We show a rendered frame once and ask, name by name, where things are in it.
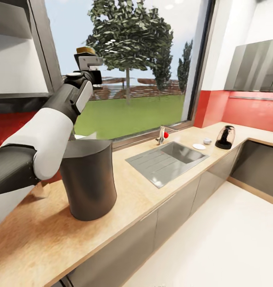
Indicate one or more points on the bottle of coffee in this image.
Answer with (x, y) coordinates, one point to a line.
(88, 52)

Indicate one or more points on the paper coffee filter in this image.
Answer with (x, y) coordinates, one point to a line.
(90, 137)

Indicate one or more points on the coffee maker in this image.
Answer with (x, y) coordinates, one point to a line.
(86, 170)

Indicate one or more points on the coffee cup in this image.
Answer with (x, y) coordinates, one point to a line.
(207, 141)

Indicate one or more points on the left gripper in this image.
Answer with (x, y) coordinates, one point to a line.
(95, 75)

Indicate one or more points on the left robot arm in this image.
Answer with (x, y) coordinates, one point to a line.
(35, 152)

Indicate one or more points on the electric kettle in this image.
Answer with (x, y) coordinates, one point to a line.
(226, 137)

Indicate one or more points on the fixed window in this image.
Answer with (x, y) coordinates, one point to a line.
(155, 54)

